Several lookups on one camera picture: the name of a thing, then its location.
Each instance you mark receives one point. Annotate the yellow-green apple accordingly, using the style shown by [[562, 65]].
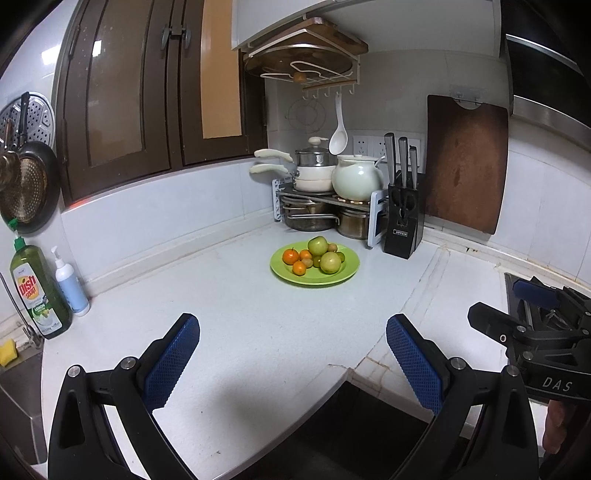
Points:
[[330, 262]]

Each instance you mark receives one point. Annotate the person's right hand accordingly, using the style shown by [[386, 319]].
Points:
[[554, 424]]

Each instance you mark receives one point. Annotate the cutting board wall hook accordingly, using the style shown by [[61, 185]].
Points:
[[464, 98]]

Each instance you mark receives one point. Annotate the round brown lid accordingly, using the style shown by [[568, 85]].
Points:
[[286, 57]]

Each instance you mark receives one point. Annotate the white pump bottle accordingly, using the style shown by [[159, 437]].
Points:
[[71, 290]]

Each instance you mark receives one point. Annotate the green apple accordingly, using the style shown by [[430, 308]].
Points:
[[317, 245]]

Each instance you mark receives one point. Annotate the wooden bead trivet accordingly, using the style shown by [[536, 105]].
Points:
[[358, 200]]

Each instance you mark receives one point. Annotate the white ceramic pot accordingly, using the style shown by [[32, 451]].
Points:
[[355, 180]]

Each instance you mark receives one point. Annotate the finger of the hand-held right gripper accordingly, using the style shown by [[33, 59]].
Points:
[[489, 321], [535, 290]]

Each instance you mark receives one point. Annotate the small green lime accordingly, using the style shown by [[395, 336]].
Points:
[[341, 257]]

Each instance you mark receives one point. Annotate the white wall socket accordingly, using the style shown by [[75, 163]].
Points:
[[377, 146], [361, 145], [419, 141]]

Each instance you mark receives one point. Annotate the white ladle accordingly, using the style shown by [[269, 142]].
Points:
[[338, 143]]

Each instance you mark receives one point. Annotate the black frying pan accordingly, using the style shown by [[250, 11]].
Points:
[[51, 184]]

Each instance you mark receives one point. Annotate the tall steel pot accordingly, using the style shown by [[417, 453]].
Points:
[[353, 226]]

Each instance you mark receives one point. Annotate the yellow sponge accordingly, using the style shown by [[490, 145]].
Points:
[[8, 353]]

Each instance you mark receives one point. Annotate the brown wall cabinet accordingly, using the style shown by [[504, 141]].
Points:
[[157, 92]]

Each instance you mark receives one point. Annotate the black knife block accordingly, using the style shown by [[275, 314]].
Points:
[[404, 235]]

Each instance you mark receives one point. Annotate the perforated steel steamer plate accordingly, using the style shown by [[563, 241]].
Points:
[[41, 117]]

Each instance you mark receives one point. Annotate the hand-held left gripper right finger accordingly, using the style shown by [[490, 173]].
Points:
[[413, 360]]

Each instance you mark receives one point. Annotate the green plate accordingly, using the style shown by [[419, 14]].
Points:
[[318, 279]]

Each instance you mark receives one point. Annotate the steel range hood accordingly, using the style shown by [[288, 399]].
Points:
[[554, 83]]

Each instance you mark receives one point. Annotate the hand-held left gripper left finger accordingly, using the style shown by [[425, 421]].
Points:
[[171, 360]]

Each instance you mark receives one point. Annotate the green dish soap bottle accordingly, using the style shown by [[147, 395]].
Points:
[[39, 295]]

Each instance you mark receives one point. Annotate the black scissors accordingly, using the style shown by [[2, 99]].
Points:
[[405, 205]]

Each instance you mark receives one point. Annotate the wide steel pot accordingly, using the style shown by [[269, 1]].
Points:
[[307, 221]]

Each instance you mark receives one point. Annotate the brass strainer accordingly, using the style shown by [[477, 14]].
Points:
[[27, 189]]

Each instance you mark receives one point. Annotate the steel sink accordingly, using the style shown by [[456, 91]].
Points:
[[21, 406]]

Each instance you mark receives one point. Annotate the brown wooden cutting board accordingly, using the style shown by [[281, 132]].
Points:
[[466, 166]]

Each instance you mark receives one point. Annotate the steel pot with glass lid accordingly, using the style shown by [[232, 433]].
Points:
[[316, 157]]

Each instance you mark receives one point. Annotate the cream saucepan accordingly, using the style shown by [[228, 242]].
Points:
[[314, 173], [314, 185]]

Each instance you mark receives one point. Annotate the steel faucet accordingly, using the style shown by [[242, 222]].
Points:
[[27, 332]]

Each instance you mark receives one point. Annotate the grey pot rack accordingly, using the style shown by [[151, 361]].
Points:
[[314, 193]]

